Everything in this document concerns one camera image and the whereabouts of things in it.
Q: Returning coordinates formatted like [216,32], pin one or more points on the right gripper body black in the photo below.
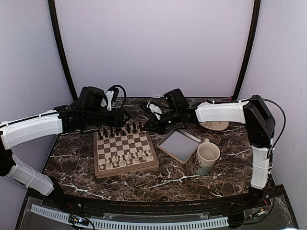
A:
[175,117]

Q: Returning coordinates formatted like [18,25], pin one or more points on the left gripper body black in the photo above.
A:
[93,118]

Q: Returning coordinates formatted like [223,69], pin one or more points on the white chess piece tall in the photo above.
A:
[128,158]

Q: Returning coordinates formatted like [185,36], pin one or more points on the white bishop chess piece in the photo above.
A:
[122,161]

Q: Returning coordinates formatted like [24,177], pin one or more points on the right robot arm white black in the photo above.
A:
[253,114]

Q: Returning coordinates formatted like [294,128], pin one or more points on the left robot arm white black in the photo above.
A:
[24,142]

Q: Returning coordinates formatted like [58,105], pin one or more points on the dark chess piece far left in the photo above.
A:
[99,135]

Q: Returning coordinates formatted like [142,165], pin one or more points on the wooden chess board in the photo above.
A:
[119,145]

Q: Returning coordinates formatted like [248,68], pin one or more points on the metal tray wood rim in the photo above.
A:
[179,145]

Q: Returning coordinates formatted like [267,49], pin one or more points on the beige decorated ceramic plate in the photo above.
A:
[215,125]

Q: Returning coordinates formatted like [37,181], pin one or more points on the ceramic mug shell print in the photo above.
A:
[207,155]

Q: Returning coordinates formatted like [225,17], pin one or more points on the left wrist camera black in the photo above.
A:
[90,98]

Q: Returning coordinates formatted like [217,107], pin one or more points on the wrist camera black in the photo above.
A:
[176,100]
[90,98]

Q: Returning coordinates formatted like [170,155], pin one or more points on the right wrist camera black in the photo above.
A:
[176,100]

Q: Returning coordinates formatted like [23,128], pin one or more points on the black front rail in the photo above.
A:
[174,197]

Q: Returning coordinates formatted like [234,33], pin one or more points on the white slotted cable duct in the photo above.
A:
[127,223]

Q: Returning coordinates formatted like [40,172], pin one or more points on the left black frame post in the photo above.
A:
[60,48]

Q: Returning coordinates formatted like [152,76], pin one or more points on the black frame post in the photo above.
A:
[60,48]
[248,50]

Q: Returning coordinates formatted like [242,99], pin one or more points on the right black frame post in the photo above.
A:
[248,50]

